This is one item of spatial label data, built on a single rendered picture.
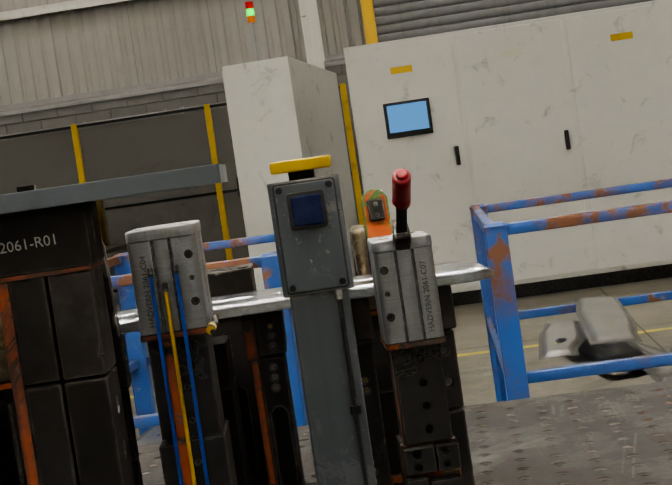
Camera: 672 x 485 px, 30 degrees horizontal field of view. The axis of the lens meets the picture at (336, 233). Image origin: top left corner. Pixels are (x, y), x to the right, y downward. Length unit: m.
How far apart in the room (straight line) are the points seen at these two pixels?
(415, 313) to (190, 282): 0.25
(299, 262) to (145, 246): 0.23
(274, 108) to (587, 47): 2.32
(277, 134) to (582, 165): 2.24
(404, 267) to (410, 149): 7.87
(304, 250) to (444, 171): 8.04
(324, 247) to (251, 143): 8.13
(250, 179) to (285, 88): 0.72
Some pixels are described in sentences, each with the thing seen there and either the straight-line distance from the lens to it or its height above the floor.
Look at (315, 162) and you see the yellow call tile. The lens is 1.22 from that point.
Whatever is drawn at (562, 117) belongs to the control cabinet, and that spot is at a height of 1.26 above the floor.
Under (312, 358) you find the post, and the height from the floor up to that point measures 0.97.
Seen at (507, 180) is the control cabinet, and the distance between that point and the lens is 9.26.
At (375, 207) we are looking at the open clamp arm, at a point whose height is 1.08.
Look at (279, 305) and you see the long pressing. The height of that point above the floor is 0.99.
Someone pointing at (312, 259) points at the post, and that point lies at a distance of 1.21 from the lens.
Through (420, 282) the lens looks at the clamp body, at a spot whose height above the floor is 1.01.
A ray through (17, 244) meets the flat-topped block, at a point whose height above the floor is 1.12.
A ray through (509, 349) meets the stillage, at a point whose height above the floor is 0.63.
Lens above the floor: 1.15
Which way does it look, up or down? 3 degrees down
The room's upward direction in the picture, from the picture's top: 8 degrees counter-clockwise
